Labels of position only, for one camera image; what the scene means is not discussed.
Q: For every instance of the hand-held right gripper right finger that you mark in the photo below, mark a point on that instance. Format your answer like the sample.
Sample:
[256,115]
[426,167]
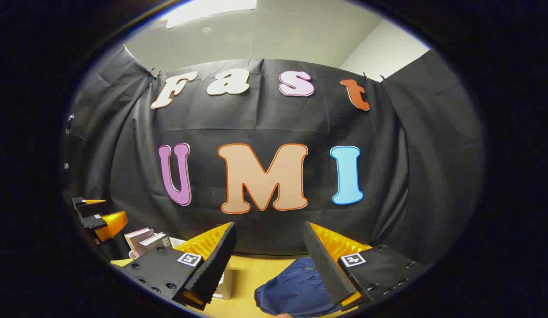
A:
[329,274]

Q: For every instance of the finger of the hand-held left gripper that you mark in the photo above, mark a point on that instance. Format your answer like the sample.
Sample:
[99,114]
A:
[92,207]
[112,221]

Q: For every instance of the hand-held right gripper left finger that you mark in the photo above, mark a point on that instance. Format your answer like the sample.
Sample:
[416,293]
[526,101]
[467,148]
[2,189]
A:
[216,269]

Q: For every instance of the white bookshelf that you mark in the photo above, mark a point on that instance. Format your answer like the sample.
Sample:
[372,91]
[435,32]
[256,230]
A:
[225,282]

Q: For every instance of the pink book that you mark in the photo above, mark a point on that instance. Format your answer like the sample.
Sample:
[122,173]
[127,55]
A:
[137,238]

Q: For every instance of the blue schoolbag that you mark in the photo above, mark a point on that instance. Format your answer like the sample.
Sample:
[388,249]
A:
[296,291]

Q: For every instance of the dark book with face cover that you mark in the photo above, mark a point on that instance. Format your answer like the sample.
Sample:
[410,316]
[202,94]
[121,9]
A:
[155,241]

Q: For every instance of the black backdrop cloth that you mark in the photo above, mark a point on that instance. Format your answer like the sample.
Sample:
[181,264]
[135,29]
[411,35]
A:
[274,123]

